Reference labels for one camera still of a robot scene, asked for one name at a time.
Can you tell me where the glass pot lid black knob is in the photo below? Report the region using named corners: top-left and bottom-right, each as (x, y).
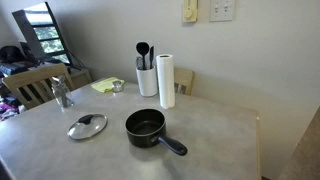
top-left (67, 114), bottom-right (108, 140)

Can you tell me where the white utensil holder crock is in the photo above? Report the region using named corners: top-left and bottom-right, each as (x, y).
top-left (136, 67), bottom-right (158, 97)

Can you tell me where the white paper towel roll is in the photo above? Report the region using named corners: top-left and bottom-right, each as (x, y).
top-left (156, 54), bottom-right (175, 109)

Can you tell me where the wooden chair behind table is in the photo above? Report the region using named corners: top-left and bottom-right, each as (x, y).
top-left (174, 67), bottom-right (195, 95)

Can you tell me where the black spatula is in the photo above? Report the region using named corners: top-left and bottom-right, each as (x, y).
top-left (149, 46), bottom-right (154, 69)

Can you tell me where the metal whisk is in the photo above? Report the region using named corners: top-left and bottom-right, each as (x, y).
top-left (136, 56), bottom-right (143, 70)

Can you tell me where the small silver tin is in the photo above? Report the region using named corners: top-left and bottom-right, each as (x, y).
top-left (112, 80), bottom-right (124, 93)

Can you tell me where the black ladle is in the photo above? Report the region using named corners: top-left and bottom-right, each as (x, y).
top-left (136, 42), bottom-right (149, 69)

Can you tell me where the yellow-green cloth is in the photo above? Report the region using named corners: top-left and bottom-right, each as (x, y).
top-left (91, 77), bottom-right (125, 93)

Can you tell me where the glass jar with cutlery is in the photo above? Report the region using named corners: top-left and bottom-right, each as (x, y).
top-left (52, 75), bottom-right (74, 108)

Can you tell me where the wooden chair left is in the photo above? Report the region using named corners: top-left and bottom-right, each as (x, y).
top-left (3, 63), bottom-right (75, 109)

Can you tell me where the black saucepan with handle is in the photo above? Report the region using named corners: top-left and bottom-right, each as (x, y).
top-left (125, 109), bottom-right (188, 156)

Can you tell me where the beige wall thermostat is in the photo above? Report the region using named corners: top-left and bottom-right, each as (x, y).
top-left (182, 0), bottom-right (198, 23)

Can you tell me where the white light switch plate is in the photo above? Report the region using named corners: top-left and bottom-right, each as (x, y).
top-left (209, 0), bottom-right (235, 22)

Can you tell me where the window with dark frame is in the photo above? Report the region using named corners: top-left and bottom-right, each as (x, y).
top-left (12, 2), bottom-right (72, 64)

